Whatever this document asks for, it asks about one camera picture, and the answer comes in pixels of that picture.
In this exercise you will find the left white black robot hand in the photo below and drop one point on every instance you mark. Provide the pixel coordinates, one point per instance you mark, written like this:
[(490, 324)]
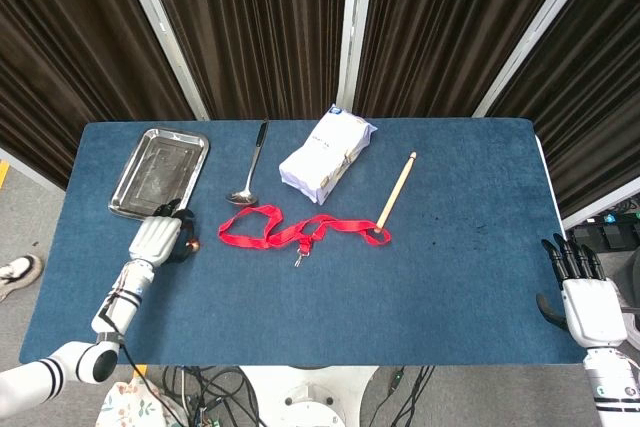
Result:
[(152, 239)]

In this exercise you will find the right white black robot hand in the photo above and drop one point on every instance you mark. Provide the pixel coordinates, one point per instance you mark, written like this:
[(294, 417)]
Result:
[(595, 312)]

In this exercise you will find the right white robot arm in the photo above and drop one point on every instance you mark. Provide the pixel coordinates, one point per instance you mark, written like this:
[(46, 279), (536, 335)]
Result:
[(612, 382)]

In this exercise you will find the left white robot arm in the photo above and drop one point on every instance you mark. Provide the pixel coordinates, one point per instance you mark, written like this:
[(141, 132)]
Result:
[(120, 307)]

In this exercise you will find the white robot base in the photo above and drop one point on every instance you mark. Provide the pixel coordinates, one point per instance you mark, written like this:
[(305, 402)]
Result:
[(310, 392)]

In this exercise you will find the stainless steel tray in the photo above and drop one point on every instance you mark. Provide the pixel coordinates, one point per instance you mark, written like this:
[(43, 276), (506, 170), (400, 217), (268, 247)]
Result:
[(155, 172)]

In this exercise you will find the black power equipment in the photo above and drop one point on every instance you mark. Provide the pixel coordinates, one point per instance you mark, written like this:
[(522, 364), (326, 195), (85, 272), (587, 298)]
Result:
[(615, 237)]

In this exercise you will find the white sneaker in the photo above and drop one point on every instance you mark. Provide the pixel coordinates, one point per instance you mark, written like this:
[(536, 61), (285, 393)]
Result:
[(20, 272)]

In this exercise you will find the floral cloth bag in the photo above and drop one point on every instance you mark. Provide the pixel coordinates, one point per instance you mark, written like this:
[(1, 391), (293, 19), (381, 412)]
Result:
[(125, 407)]

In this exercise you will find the white tissue package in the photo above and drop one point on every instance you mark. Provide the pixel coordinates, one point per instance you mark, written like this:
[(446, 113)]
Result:
[(320, 157)]

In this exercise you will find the dark brown curtain panel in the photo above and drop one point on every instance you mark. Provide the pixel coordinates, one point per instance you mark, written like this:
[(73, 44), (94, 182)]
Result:
[(450, 22), (75, 47), (250, 22), (595, 97)]

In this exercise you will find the blue table cloth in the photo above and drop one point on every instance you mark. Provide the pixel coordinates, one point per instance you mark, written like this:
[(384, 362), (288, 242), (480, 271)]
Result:
[(350, 307)]

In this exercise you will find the wooden stick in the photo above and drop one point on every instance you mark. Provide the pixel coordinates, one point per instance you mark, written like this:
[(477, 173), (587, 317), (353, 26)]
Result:
[(396, 192)]

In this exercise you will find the white table frame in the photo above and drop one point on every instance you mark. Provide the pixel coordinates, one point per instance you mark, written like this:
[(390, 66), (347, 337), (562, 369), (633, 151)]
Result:
[(550, 179)]

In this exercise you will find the white partition post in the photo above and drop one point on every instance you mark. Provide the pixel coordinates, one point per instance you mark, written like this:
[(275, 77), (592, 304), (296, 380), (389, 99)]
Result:
[(355, 22), (162, 32), (530, 37)]

